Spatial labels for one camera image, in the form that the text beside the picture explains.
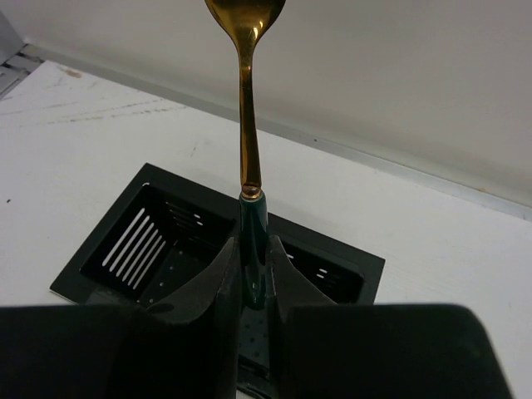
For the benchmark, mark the black utensil caddy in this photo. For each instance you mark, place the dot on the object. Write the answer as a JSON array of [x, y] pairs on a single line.
[[164, 229]]

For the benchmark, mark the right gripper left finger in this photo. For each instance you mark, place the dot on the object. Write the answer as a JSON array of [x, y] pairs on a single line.
[[200, 339]]

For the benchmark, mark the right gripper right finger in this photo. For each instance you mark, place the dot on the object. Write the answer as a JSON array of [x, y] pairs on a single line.
[[313, 340]]

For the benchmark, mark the gold spoon green handle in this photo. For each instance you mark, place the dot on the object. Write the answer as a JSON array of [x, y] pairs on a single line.
[[246, 22]]

